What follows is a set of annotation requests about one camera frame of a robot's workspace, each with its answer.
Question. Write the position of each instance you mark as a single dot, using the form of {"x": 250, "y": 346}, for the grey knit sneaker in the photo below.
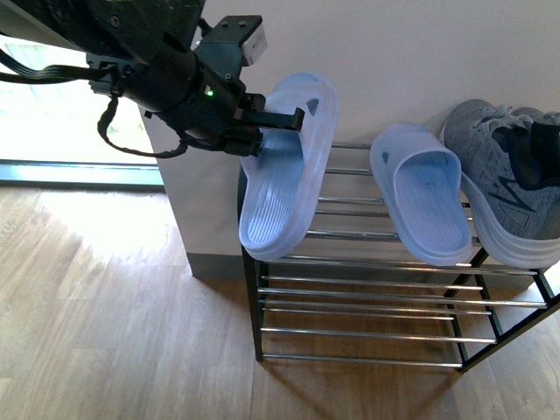
{"x": 510, "y": 175}

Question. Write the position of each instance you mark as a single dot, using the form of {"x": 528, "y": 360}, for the light blue slipper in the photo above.
{"x": 419, "y": 180}
{"x": 284, "y": 180}

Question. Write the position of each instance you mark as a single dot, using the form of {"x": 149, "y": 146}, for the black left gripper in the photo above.
{"x": 199, "y": 105}

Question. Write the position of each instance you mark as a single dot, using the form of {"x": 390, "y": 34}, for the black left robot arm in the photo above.
{"x": 135, "y": 30}

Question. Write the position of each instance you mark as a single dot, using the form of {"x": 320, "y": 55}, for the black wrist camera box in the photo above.
{"x": 234, "y": 43}

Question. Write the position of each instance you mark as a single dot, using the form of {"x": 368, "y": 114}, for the left window with dark frame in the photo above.
{"x": 49, "y": 132}

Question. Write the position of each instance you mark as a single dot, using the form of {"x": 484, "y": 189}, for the black metal shoe rack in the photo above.
{"x": 350, "y": 293}

